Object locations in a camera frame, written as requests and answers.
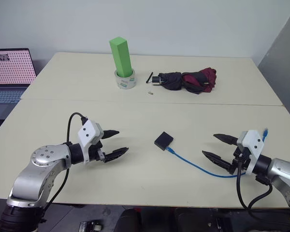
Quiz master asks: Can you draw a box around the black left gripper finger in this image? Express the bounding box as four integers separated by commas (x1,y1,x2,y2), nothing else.
101,130,120,141
103,146,130,164

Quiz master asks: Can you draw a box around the small black box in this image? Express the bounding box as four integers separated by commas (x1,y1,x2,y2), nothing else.
154,131,174,152

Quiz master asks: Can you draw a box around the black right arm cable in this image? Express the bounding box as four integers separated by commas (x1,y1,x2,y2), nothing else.
235,154,290,220

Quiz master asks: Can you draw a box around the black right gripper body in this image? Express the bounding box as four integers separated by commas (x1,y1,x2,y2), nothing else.
228,145,251,175

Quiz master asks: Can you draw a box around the black case under table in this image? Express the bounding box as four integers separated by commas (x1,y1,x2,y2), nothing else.
174,207,290,232

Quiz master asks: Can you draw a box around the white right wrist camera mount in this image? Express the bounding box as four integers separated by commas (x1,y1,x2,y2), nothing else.
236,130,265,175

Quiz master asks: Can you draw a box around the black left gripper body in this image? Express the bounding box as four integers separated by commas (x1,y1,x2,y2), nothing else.
87,140,107,163

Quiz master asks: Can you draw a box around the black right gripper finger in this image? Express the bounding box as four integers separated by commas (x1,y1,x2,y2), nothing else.
213,133,240,146
202,150,233,170

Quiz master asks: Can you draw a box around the tall green block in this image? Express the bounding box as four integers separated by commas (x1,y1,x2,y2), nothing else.
108,36,133,78

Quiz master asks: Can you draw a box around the open laptop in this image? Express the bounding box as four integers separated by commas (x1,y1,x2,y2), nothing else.
0,47,37,121

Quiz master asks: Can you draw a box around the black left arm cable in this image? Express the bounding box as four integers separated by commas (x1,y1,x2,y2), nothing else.
44,112,89,211

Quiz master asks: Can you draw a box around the clear tape roll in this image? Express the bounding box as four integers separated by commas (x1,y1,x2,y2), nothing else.
114,68,137,90

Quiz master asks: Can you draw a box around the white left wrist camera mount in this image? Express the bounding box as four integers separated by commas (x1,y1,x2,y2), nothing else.
77,120,104,164

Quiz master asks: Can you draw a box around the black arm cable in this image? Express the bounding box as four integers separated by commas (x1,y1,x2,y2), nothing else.
235,154,290,220
44,112,89,211

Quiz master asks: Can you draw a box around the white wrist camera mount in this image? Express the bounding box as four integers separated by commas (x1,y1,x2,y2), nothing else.
77,120,104,164
236,130,265,175

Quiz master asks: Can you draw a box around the dark rounded shape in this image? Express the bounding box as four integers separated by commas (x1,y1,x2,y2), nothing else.
119,208,143,232

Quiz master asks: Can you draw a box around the blue cable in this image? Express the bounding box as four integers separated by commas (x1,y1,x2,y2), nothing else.
166,127,269,179

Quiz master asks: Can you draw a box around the folded black maroon umbrella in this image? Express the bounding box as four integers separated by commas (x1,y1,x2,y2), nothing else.
145,67,218,95

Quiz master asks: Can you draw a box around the grey partition panel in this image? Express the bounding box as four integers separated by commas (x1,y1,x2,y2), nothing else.
257,4,290,150

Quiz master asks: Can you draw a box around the small black device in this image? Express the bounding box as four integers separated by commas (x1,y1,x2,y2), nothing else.
78,220,103,232

